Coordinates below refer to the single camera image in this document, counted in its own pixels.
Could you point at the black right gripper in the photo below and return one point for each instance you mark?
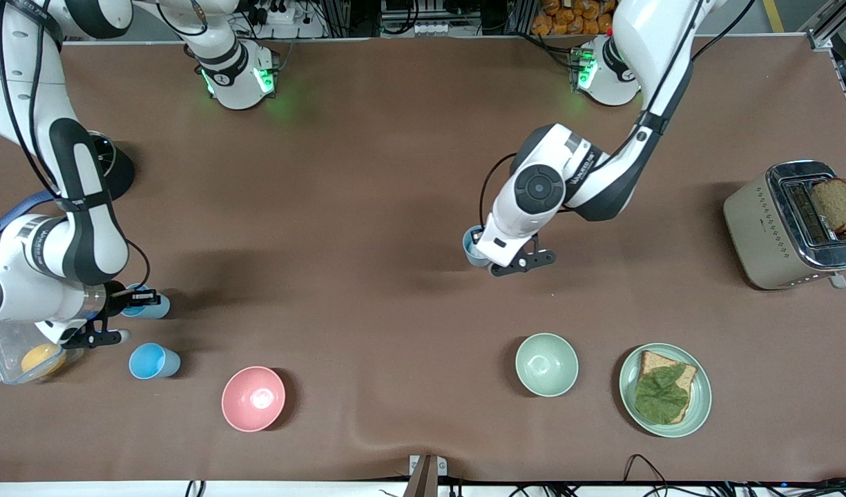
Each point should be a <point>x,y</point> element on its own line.
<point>116,297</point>

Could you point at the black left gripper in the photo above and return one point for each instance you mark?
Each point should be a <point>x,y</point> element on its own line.
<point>473,239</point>

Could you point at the blue plastic cup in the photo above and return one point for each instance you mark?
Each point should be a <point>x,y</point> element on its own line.
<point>472,252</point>
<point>150,361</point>
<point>157,310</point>

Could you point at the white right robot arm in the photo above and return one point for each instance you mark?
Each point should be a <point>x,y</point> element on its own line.
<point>84,235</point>

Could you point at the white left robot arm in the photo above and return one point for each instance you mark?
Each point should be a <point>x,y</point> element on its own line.
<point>588,179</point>

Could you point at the pale green bowl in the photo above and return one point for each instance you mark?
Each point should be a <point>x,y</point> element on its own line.
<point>547,364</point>

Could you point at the orange round food piece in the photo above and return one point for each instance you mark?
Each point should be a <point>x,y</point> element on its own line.
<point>41,359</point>

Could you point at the pink bowl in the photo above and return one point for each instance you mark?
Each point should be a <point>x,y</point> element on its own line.
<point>253,399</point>

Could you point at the glass lid with blue knob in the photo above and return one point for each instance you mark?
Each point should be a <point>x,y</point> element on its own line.
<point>103,152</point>

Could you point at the clear plastic food container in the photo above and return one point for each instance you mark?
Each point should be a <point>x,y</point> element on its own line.
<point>1,359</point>

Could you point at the brown bread slice on plate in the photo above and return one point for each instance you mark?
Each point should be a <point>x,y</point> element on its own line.
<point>671,360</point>

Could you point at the green lettuce leaf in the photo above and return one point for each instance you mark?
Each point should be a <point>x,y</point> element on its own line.
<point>661,397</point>

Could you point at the metal table clamp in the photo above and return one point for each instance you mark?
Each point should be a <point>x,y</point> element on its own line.
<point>426,475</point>

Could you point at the pale green plate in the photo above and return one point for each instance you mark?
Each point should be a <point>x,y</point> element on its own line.
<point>699,400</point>

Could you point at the beige and chrome toaster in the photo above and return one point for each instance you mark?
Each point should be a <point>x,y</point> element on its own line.
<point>761,241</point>

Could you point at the bag of orange snacks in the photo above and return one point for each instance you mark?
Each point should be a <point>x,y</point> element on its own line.
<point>571,17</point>

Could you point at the brown toast slice in toaster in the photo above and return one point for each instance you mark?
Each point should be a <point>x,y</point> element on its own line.
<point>837,203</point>

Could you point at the aluminium frame profile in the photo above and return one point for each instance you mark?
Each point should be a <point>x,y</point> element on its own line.
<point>833,24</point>

